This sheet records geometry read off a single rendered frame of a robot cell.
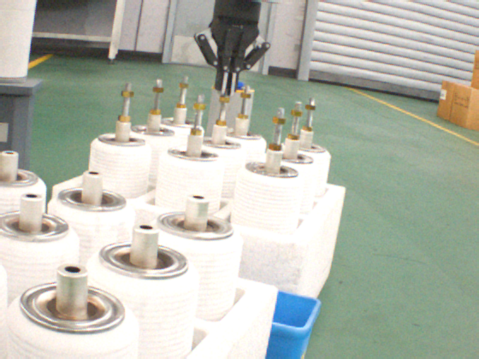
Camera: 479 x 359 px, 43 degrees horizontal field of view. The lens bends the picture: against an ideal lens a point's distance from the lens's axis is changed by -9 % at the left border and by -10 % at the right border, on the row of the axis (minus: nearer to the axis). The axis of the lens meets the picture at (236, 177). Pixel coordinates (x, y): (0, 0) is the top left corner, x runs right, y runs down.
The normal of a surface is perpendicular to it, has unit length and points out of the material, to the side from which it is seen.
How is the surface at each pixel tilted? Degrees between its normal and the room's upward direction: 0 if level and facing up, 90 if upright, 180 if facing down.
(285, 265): 90
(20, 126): 89
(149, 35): 90
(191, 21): 90
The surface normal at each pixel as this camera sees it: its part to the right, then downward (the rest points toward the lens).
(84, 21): 0.14, 0.25
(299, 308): -0.28, 0.15
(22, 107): 0.78, 0.29
